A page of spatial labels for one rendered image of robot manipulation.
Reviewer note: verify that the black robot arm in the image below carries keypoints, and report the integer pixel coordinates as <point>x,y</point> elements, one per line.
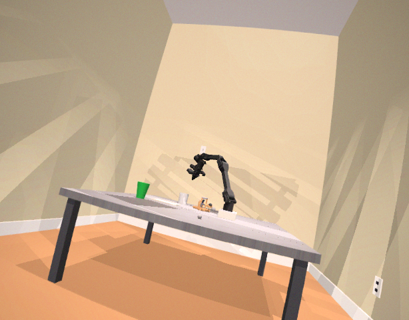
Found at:
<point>227,194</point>

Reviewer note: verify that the green cup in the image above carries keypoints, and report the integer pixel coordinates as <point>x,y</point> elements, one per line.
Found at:
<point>142,189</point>

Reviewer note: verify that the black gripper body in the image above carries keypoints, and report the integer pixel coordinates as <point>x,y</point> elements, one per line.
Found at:
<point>197,171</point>

